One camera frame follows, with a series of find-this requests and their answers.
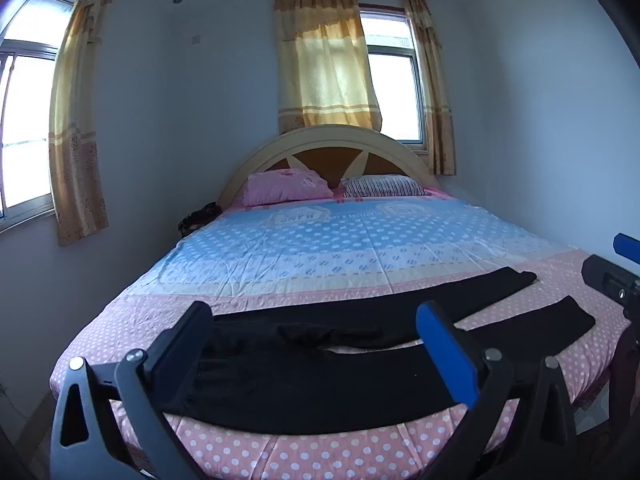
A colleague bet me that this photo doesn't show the dark bag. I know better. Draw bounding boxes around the dark bag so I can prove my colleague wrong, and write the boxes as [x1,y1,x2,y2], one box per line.
[178,202,221,238]

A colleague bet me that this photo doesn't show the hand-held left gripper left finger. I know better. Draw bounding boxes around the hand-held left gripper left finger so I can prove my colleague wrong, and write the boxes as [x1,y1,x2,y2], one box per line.
[48,301,216,480]

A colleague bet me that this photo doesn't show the wide yellow patterned curtain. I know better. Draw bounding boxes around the wide yellow patterned curtain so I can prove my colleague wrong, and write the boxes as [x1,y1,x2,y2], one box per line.
[272,0,385,135]

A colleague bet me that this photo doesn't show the dark wooden bed footboard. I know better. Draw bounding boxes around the dark wooden bed footboard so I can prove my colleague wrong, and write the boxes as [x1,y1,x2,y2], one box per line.
[606,310,640,443]

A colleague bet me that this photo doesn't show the pink flowered pillow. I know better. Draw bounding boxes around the pink flowered pillow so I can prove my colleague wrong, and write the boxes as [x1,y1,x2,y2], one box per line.
[242,169,335,207]

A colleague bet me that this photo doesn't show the sliding glass window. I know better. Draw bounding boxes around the sliding glass window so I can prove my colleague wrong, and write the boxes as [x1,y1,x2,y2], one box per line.
[0,0,81,233]
[359,5,432,153]

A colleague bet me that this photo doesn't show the narrow yellow patterned curtain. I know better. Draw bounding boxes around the narrow yellow patterned curtain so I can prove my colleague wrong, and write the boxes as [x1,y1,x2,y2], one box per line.
[404,0,457,176]

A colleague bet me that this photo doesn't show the striped pillow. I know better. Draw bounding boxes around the striped pillow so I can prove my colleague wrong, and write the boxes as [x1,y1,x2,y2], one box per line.
[341,175,432,199]

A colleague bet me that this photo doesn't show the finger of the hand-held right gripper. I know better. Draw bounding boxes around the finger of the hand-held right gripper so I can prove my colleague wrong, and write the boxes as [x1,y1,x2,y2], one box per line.
[614,233,640,266]
[581,255,640,318]

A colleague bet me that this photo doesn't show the black pants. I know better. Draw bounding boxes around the black pants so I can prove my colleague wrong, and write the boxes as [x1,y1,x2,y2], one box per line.
[165,267,597,436]

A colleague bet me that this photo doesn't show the cream arched wooden headboard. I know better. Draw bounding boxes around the cream arched wooden headboard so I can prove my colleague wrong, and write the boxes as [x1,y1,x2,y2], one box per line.
[216,125,441,208]

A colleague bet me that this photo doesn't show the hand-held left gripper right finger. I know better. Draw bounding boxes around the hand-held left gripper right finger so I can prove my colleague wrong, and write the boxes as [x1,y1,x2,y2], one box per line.
[416,301,581,480]

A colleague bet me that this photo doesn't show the bed with dotted sheet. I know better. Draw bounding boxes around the bed with dotted sheet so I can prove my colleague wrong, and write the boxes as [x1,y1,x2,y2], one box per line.
[50,187,633,480]

